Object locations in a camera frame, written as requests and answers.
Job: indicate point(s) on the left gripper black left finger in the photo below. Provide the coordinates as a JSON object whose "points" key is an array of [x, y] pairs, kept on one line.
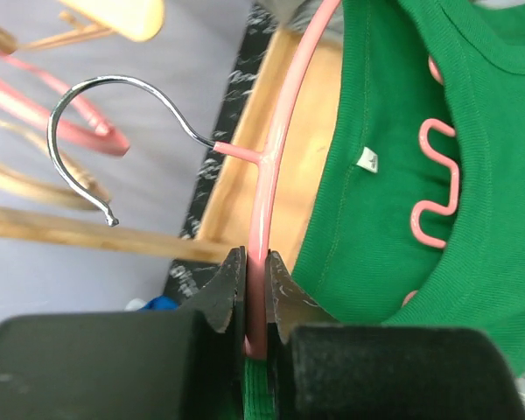
{"points": [[184, 363]]}

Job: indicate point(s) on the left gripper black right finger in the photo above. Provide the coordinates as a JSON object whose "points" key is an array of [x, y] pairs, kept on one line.
{"points": [[319, 368]]}

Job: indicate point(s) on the green tank top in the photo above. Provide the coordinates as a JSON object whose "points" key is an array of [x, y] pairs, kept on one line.
{"points": [[420, 213]]}

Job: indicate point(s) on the pink hanger with green top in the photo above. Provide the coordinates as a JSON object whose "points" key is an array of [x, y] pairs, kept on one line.
{"points": [[268, 160]]}

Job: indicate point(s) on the wooden clothes rack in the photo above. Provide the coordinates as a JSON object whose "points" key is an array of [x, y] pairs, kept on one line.
{"points": [[226, 221]]}

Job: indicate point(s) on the cream wooden hanger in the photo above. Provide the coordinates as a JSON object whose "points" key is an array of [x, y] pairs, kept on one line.
{"points": [[136, 20]]}

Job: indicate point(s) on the grey tank top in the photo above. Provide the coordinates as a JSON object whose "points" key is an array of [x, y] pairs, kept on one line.
{"points": [[296, 15]]}

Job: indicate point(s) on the blue folded cloth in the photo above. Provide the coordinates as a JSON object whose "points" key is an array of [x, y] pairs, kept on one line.
{"points": [[159, 303]]}

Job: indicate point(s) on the black marble pattern mat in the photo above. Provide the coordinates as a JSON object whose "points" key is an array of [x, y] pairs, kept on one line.
{"points": [[185, 278]]}

